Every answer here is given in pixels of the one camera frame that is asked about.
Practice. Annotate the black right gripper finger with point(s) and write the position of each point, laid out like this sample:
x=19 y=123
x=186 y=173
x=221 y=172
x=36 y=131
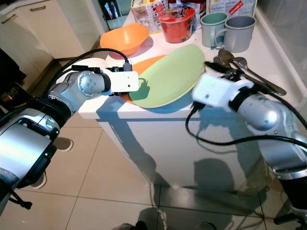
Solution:
x=215 y=68
x=235 y=74

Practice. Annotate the green plate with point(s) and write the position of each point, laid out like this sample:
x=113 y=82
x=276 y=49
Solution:
x=168 y=76

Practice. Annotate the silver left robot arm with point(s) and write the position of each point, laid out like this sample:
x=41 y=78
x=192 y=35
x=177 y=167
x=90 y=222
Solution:
x=24 y=148

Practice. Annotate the silver spoon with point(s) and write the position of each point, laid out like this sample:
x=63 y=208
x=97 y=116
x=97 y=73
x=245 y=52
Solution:
x=224 y=55
x=241 y=62

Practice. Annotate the grey mug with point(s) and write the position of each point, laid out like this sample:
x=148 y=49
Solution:
x=240 y=34

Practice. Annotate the teal mug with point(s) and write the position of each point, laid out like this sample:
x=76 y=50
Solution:
x=213 y=28

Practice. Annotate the person in black shorts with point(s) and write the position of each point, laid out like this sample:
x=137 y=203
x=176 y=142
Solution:
x=9 y=72

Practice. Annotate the red noodle cup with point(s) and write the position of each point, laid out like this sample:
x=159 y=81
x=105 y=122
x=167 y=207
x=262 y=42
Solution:
x=176 y=29

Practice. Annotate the white cracker bag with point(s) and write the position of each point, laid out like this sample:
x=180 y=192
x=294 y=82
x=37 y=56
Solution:
x=230 y=5

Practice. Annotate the orange plate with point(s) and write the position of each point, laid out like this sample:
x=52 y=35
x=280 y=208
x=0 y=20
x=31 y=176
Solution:
x=141 y=63

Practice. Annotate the yellow green snack bag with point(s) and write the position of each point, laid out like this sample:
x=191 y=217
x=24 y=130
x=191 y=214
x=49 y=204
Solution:
x=146 y=14

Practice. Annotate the beige kitchen cabinet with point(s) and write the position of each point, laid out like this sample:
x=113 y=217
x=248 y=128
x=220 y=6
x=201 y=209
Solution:
x=38 y=33

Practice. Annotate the white kitchen counter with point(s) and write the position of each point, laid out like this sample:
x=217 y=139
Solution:
x=172 y=148

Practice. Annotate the orange bowl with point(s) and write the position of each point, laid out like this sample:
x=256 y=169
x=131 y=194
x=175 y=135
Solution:
x=124 y=38

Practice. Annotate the glass door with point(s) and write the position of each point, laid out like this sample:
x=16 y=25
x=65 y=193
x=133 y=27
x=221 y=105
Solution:
x=115 y=14

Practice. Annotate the white bowl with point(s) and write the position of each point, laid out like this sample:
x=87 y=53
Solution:
x=91 y=64

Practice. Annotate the grey robot left foot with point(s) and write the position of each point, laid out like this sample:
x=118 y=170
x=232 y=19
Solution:
x=129 y=226

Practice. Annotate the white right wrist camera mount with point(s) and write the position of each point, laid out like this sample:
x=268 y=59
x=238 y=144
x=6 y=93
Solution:
x=213 y=93

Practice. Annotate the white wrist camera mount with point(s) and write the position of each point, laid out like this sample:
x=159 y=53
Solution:
x=213 y=93
x=127 y=81

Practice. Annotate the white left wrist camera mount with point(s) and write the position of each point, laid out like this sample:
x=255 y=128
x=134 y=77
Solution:
x=127 y=81

